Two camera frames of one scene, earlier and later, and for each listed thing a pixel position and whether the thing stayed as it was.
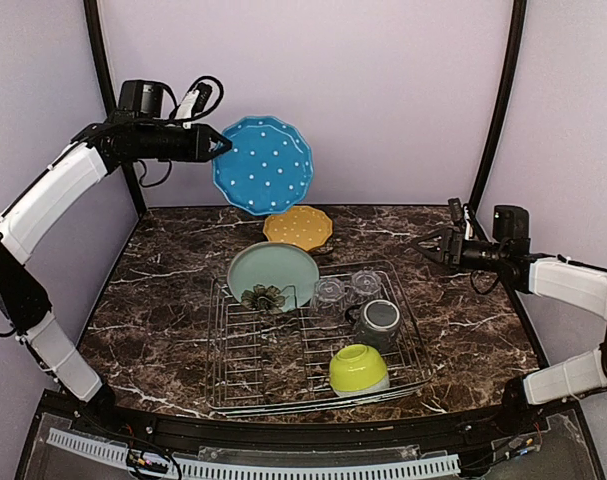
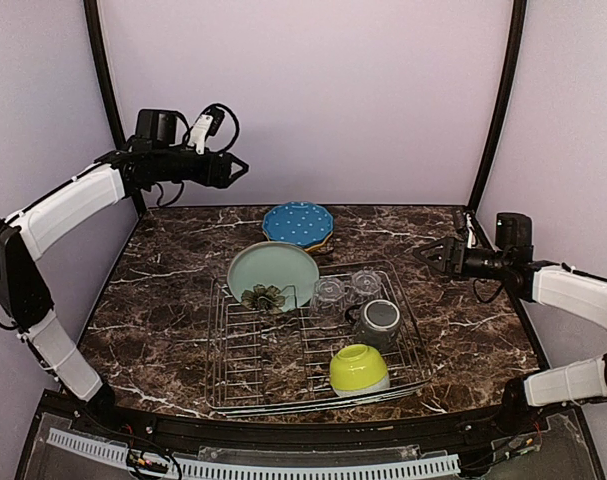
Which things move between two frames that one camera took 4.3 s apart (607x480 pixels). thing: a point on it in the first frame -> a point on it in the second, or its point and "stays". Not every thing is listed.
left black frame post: [92, 8] stays
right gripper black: [454, 248] -> [457, 256]
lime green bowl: [358, 370] stays
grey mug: [376, 322] stays
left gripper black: [199, 143] -> [224, 170]
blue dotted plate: [268, 168] -> [300, 223]
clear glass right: [366, 281] stays
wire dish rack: [356, 343] stays
